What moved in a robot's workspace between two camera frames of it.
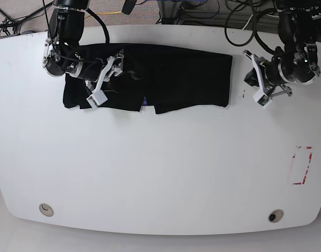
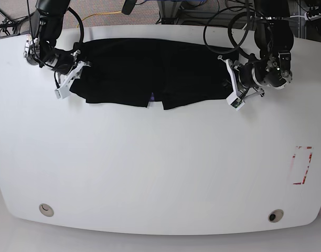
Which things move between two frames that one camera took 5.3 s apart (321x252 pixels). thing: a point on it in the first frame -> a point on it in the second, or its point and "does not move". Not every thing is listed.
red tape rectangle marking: [306, 172] does not move
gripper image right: [302, 66] -> [274, 70]
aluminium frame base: [169, 9] does not move
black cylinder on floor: [128, 6] does not move
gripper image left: [56, 62] -> [67, 64]
